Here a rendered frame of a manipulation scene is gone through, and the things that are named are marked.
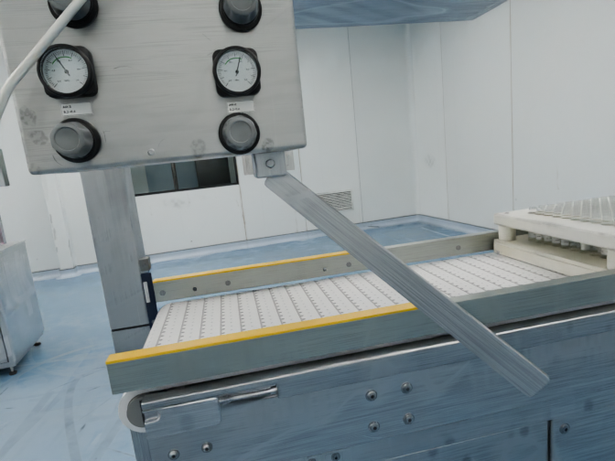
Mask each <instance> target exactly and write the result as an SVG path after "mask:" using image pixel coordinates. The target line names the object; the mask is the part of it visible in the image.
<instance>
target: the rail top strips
mask: <svg viewBox="0 0 615 461"><path fill-rule="evenodd" d="M346 254H349V253H348V252H346V251H344V252H333V253H326V254H320V255H313V256H307V257H300V258H295V259H288V260H282V261H275V262H269V263H258V264H251V265H245V266H238V267H233V268H226V269H220V270H213V271H207V272H201V273H189V274H182V275H176V276H170V277H164V278H157V279H154V281H153V284H154V283H161V282H166V281H173V280H179V279H186V278H191V277H198V276H204V275H211V274H216V273H228V272H234V271H241V270H247V269H253V268H259V267H266V266H272V265H278V264H284V263H296V262H303V261H308V260H315V259H321V258H327V257H333V256H340V255H346ZM417 309H418V308H417V307H415V306H414V305H413V304H411V303H405V304H400V305H394V306H385V307H379V308H374V309H368V310H363V311H358V312H352V313H347V314H342V315H336V316H326V317H322V318H316V319H310V320H305V321H300V322H295V323H289V324H284V325H279V326H273V327H263V328H258V329H253V330H247V331H242V332H237V333H231V334H226V335H220V336H216V337H210V338H200V339H195V340H190V341H184V342H179V343H174V344H168V345H163V346H157V347H152V348H142V349H137V350H132V351H126V352H121V353H115V354H111V355H109V357H108V359H107V360H106V361H105V364H106V365H107V364H113V363H117V362H123V361H128V360H133V359H143V358H148V357H154V356H158V355H164V354H169V353H174V352H180V351H185V350H190V349H195V348H205V347H210V346H215V345H220V344H226V343H231V342H236V341H242V340H246V339H252V338H261V337H267V336H272V335H277V334H283V333H287V332H293V331H298V330H303V329H309V328H313V327H324V326H328V325H334V324H339V323H344V322H350V321H354V320H360V319H365V318H370V317H376V316H385V315H391V314H395V313H401V312H406V311H411V310H417Z"/></svg>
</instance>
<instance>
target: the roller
mask: <svg viewBox="0 0 615 461"><path fill-rule="evenodd" d="M167 390H168V389H164V390H159V391H150V392H145V393H141V394H138V395H136V396H135V397H134V398H133V399H132V400H131V401H130V402H129V403H128V405H127V412H126V416H127V419H128V421H129V422H130V423H131V424H132V425H134V426H137V427H142V428H144V427H145V414H144V413H142V411H143V410H142V407H141V402H142V400H143V398H144V397H145V395H149V394H154V393H159V392H163V391H167Z"/></svg>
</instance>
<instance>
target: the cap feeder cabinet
mask: <svg viewBox="0 0 615 461"><path fill-rule="evenodd" d="M25 241H26V240H21V241H8V242H7V243H6V244H2V245H0V369H4V368H9V367H10V370H11V371H10V372H9V375H10V376H11V375H15V374H17V370H14V366H16V364H17V363H18V362H19V361H20V360H21V359H22V358H23V357H24V356H25V355H26V354H27V352H28V351H29V350H30V349H31V348H32V347H33V345H34V346H38V345H40V344H41V342H38V340H39V338H40V337H41V336H42V335H43V332H42V331H43V330H44V326H43V321H42V317H41V313H40V309H39V305H38V298H37V293H36V289H35V285H34V281H33V276H32V273H31V268H30V264H29V260H28V256H27V248H26V243H25Z"/></svg>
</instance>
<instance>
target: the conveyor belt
mask: <svg viewBox="0 0 615 461"><path fill-rule="evenodd" d="M408 266H409V267H410V268H412V269H413V270H414V271H416V272H417V273H418V274H420V275H421V276H422V277H424V278H425V279H426V280H427V281H428V282H430V283H431V284H432V285H433V286H434V287H436V288H437V289H438V290H439V291H441V292H442V293H443V294H445V295H446V296H447V297H454V296H459V295H469V294H475V293H479V292H485V291H490V290H495V289H501V288H506V287H512V286H516V285H522V284H532V283H537V282H543V281H548V280H553V279H558V278H564V277H569V276H568V275H565V274H562V273H558V272H554V271H551V270H548V269H545V268H543V267H540V266H537V265H533V264H530V263H526V262H523V261H520V260H517V259H514V258H511V257H508V256H505V255H498V254H496V252H490V253H484V254H478V255H472V256H467V257H460V258H455V259H449V260H443V261H437V262H431V263H420V264H415V265H408ZM405 303H410V302H409V301H408V300H406V299H405V298H404V297H403V296H401V295H400V294H399V293H397V292H396V291H395V290H394V289H393V288H392V287H391V286H390V285H388V284H387V283H386V282H384V281H383V280H382V279H381V278H379V277H378V276H377V275H376V274H375V273H373V272H368V273H356V274H351V275H344V276H339V277H333V278H327V279H321V280H316V281H309V282H304V283H298V284H287V285H281V286H275V287H269V288H264V289H257V290H252V291H246V292H240V293H234V294H227V295H217V296H211V297H205V298H200V299H193V300H188V301H182V302H176V303H170V304H167V305H165V306H163V307H162V308H161V309H160V310H159V312H158V313H157V316H156V319H155V322H154V324H153V326H152V328H151V330H150V332H149V335H148V337H147V339H146V343H145V344H144V347H143V348H152V347H157V346H163V345H168V344H174V343H179V342H184V341H190V340H195V339H200V338H210V337H216V336H220V335H226V334H231V333H237V332H242V331H247V330H253V329H258V328H263V327H273V326H279V325H284V324H289V323H295V322H300V321H305V320H310V319H316V318H322V317H326V316H336V315H342V314H347V313H352V312H358V311H363V310H368V309H374V308H379V307H385V306H394V305H400V304H405ZM613 303H615V300H610V301H606V302H601V303H596V304H591V305H586V306H577V307H572V308H568V309H563V310H557V311H553V312H548V313H543V314H538V315H533V316H525V317H519V318H515V319H510V320H505V321H500V322H495V323H490V324H485V325H484V326H485V327H493V326H498V325H503V324H508V323H512V322H518V321H523V320H527V319H532V318H537V317H542V316H551V315H555V314H560V313H565V312H570V311H575V310H579V309H585V308H590V307H594V306H603V305H608V304H613ZM445 335H450V334H449V333H448V332H442V333H437V334H433V335H427V336H422V337H418V338H409V339H404V340H399V341H394V342H389V343H384V344H380V345H374V346H369V347H365V348H356V349H351V350H346V351H342V352H336V353H331V354H327V355H322V356H316V357H312V358H307V359H298V360H293V361H288V362H283V363H278V364H274V365H269V366H263V367H259V368H254V369H249V370H240V371H235V372H230V373H225V374H221V375H216V376H210V377H206V378H201V379H196V380H191V381H182V382H178V383H172V384H168V385H163V386H158V387H153V388H148V389H143V390H138V391H130V392H125V393H124V394H123V396H122V399H121V401H120V403H119V406H118V414H119V417H120V420H121V421H122V423H123V424H124V425H125V426H126V427H127V428H129V429H131V430H133V431H136V432H139V433H145V432H146V429H145V427H144V428H142V427H137V426H134V425H132V424H131V423H130V422H129V421H128V419H127V416H126V412H127V405H128V403H129V402H130V401H131V400H132V399H133V398H134V397H135V396H136V395H138V394H141V393H145V392H150V391H159V390H164V389H168V391H172V390H177V389H182V388H185V385H188V384H192V383H198V382H203V381H211V380H217V379H221V378H226V377H231V376H235V375H241V374H245V373H250V372H255V371H260V370H269V369H273V368H278V367H284V366H288V365H293V364H298V363H303V362H308V361H312V360H317V359H326V358H331V357H336V356H340V355H346V354H351V353H355V352H360V351H364V350H370V349H375V348H383V347H389V346H393V345H398V344H403V343H407V342H413V341H417V340H422V339H427V338H436V337H441V336H445Z"/></svg>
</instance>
